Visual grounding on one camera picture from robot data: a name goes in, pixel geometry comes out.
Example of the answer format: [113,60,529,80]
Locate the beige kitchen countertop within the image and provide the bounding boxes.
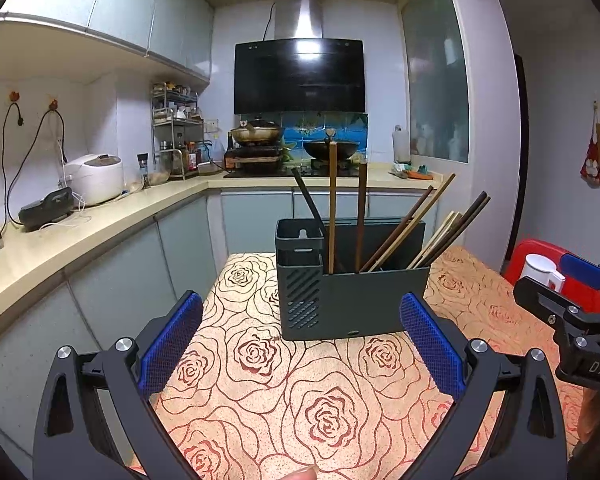
[0,167,448,341]

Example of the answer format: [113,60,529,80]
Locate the portable cooker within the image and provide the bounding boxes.
[225,144,281,168]

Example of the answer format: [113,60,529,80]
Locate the white plastic bottle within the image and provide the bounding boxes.
[392,125,412,163]

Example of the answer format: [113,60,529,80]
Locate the metal spice rack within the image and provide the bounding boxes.
[151,82,206,181]

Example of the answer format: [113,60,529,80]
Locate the person's left hand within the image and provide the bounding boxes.
[267,465,320,480]

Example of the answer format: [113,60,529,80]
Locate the steel hood chimney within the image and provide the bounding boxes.
[274,0,325,41]

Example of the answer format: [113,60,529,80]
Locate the black wok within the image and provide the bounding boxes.
[303,129,361,161]

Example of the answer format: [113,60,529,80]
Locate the black glass range hood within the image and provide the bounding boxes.
[234,37,366,115]

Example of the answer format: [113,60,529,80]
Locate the orange dish tray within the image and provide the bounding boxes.
[389,162,433,181]

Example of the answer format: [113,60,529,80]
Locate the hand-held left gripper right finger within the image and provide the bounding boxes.
[399,291,568,480]

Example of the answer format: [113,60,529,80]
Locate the black gas hob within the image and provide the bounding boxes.
[223,164,371,179]

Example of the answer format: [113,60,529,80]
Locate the white electric kettle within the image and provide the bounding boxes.
[519,253,566,293]

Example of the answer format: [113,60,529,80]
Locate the dark door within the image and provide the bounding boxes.
[512,52,532,261]

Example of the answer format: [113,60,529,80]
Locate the grey upper cabinets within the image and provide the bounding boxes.
[0,0,215,91]

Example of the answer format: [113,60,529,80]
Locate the grey lower cabinets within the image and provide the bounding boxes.
[0,190,438,461]

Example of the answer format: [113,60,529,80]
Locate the white rice cooker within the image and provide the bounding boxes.
[64,155,125,206]

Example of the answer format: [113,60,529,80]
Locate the red plastic stool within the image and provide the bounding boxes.
[502,239,600,313]

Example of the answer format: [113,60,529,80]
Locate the dark curved chopstick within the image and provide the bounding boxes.
[291,166,327,237]

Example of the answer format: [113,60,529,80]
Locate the black power cable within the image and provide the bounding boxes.
[9,109,67,223]
[1,101,27,226]

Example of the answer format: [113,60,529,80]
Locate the frosted glass window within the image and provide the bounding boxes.
[400,0,471,163]

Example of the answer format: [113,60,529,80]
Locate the rose-printed tablecloth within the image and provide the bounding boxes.
[150,246,588,480]

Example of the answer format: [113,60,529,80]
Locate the blue ocean wall sticker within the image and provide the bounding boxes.
[280,110,370,166]

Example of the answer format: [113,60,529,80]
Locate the dark brown chopstick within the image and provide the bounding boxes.
[427,196,492,267]
[422,191,488,267]
[361,186,435,272]

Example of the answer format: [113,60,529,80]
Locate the red printed hanging cloth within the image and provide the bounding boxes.
[580,102,600,188]

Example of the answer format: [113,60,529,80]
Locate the grey cabinets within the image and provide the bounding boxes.
[0,190,438,461]
[0,0,215,91]

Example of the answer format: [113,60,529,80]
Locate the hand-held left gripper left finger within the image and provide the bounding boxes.
[32,290,204,480]

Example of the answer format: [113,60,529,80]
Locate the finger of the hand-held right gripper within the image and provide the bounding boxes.
[559,253,600,312]
[512,276,587,332]

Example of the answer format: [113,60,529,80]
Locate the black countertop appliance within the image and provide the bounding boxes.
[18,186,76,232]

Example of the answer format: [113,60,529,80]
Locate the golden wok with lid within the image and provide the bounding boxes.
[230,119,286,146]

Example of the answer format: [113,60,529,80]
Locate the light bamboo chopstick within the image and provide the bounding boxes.
[417,213,464,269]
[407,211,456,269]

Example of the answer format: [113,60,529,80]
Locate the white cable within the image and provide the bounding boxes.
[55,135,89,222]

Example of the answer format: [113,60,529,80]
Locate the dark grey utensil holder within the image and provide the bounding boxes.
[274,217,430,342]

